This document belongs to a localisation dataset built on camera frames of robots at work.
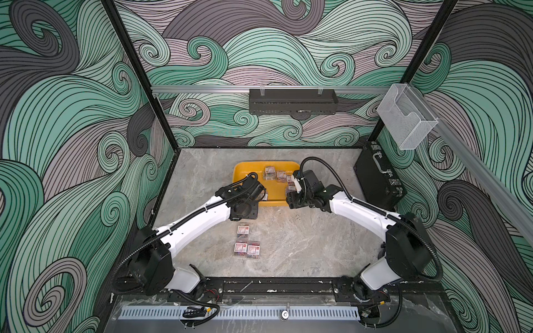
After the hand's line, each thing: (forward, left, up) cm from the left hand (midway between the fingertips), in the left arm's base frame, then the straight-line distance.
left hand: (250, 209), depth 81 cm
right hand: (+7, -17, -3) cm, 18 cm away
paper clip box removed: (-12, +4, -11) cm, 17 cm away
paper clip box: (-5, +3, -11) cm, 12 cm away
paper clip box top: (+25, -8, -9) cm, 27 cm away
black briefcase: (+10, -53, +5) cm, 54 cm away
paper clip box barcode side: (-3, -6, +15) cm, 16 cm away
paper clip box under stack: (+24, -14, -10) cm, 30 cm away
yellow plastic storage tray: (+16, -12, -15) cm, 25 cm away
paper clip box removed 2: (-12, -1, -11) cm, 16 cm away
